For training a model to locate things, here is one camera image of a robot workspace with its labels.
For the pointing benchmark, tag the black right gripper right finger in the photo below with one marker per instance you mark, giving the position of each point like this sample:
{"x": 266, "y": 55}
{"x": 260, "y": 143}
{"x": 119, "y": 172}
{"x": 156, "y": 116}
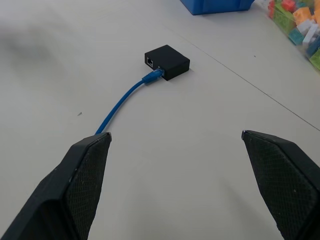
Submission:
{"x": 285, "y": 180}

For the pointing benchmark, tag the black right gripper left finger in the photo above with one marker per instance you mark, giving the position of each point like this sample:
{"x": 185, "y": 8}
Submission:
{"x": 67, "y": 190}

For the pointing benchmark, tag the small black network box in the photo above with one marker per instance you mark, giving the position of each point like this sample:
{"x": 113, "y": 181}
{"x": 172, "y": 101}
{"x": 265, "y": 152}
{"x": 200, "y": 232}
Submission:
{"x": 171, "y": 61}

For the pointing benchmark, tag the clear bag of toy bricks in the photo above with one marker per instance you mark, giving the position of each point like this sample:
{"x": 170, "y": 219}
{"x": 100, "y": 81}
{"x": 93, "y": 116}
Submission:
{"x": 298, "y": 27}

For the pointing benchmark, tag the blue plastic bin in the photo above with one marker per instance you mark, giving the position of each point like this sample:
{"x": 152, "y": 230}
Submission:
{"x": 215, "y": 5}

